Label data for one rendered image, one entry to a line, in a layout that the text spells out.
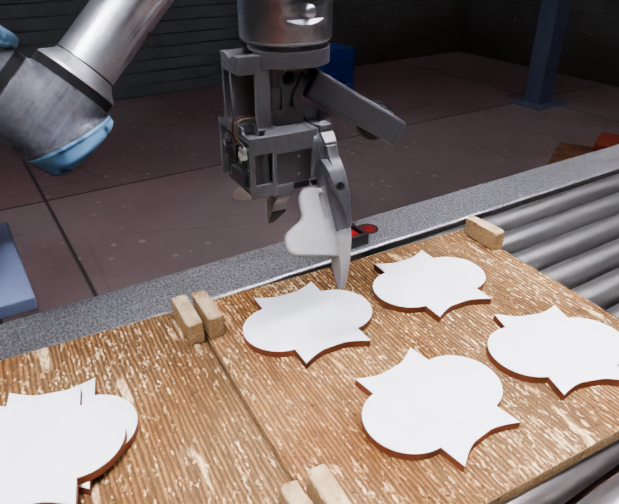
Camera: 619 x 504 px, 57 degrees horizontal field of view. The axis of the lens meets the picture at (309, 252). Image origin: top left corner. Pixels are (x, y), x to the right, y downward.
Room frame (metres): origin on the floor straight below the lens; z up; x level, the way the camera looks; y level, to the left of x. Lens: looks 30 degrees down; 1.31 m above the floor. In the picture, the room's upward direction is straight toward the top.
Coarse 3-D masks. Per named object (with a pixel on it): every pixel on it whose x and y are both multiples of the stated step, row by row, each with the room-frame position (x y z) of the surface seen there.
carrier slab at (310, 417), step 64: (384, 256) 0.64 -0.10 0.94; (448, 256) 0.64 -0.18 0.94; (512, 256) 0.64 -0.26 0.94; (384, 320) 0.50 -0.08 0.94; (448, 320) 0.50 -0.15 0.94; (256, 384) 0.40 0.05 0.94; (320, 384) 0.40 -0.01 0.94; (512, 384) 0.40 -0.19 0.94; (320, 448) 0.33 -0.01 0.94; (512, 448) 0.33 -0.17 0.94; (576, 448) 0.33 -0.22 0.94
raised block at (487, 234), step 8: (472, 216) 0.71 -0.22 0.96; (472, 224) 0.69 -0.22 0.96; (480, 224) 0.68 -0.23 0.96; (488, 224) 0.68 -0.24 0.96; (472, 232) 0.69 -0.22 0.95; (480, 232) 0.68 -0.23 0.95; (488, 232) 0.67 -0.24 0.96; (496, 232) 0.66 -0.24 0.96; (504, 232) 0.66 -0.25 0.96; (480, 240) 0.68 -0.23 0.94; (488, 240) 0.66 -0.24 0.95; (496, 240) 0.65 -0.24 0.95; (496, 248) 0.66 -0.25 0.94
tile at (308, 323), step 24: (312, 288) 0.55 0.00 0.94; (264, 312) 0.51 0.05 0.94; (288, 312) 0.51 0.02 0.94; (312, 312) 0.51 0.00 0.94; (336, 312) 0.51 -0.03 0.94; (360, 312) 0.51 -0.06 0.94; (264, 336) 0.46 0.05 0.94; (288, 336) 0.46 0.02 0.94; (312, 336) 0.46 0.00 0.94; (336, 336) 0.46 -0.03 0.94; (360, 336) 0.46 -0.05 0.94; (312, 360) 0.43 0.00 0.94
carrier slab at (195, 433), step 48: (96, 336) 0.48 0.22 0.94; (144, 336) 0.48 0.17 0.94; (0, 384) 0.40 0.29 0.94; (48, 384) 0.40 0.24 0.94; (144, 384) 0.40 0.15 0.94; (192, 384) 0.40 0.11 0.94; (144, 432) 0.35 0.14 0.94; (192, 432) 0.35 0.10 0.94; (240, 432) 0.35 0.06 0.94; (96, 480) 0.30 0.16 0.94; (144, 480) 0.30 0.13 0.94; (192, 480) 0.30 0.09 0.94; (240, 480) 0.30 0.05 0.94; (288, 480) 0.30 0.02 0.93
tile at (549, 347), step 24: (552, 312) 0.51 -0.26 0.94; (504, 336) 0.46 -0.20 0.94; (528, 336) 0.46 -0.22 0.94; (552, 336) 0.46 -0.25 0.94; (576, 336) 0.46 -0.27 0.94; (600, 336) 0.46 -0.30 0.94; (504, 360) 0.43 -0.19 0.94; (528, 360) 0.43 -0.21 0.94; (552, 360) 0.43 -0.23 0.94; (576, 360) 0.43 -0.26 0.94; (600, 360) 0.43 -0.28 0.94; (552, 384) 0.40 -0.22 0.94; (576, 384) 0.39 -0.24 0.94; (600, 384) 0.40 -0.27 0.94
